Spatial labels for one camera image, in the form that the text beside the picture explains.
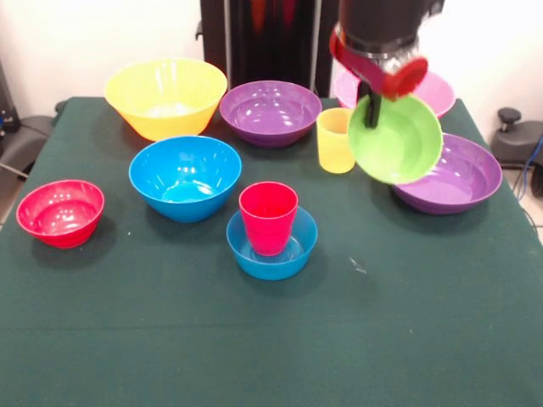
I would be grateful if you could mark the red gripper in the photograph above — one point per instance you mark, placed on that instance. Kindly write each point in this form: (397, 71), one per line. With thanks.
(382, 78)

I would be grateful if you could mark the small green bowl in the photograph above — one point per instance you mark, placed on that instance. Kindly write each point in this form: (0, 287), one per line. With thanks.
(403, 144)

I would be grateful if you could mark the red cup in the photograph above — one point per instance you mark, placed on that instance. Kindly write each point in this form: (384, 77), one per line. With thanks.
(268, 220)

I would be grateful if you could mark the translucent teal bowl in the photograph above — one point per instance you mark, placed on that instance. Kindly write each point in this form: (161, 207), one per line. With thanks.
(271, 267)

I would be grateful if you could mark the blue bowl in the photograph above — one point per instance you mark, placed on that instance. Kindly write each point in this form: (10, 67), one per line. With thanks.
(184, 178)

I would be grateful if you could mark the small red bowl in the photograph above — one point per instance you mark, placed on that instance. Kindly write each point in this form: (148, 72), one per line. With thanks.
(60, 216)

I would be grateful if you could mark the yellow cup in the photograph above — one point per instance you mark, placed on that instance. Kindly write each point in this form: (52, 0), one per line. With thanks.
(333, 144)

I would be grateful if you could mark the large pink bowl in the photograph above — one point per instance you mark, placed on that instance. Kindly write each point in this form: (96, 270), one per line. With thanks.
(437, 93)

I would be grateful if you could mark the purple bowl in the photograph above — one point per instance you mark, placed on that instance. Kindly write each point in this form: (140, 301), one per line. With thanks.
(271, 110)
(462, 178)

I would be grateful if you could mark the black levelling knob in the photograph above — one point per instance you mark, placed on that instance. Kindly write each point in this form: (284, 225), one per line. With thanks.
(60, 108)
(509, 116)

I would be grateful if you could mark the large yellow bowl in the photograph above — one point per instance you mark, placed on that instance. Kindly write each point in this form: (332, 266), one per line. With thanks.
(165, 106)

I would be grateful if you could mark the dark green tablecloth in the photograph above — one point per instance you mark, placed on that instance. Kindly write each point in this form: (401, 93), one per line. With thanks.
(271, 339)

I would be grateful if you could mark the black equipment box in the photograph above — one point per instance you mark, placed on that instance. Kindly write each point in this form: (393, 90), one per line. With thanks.
(7, 102)

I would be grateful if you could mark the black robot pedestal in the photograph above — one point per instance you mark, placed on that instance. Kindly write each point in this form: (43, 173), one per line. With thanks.
(275, 42)

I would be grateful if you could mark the grey pedestal leg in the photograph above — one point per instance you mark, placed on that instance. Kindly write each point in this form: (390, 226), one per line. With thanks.
(517, 144)
(25, 140)

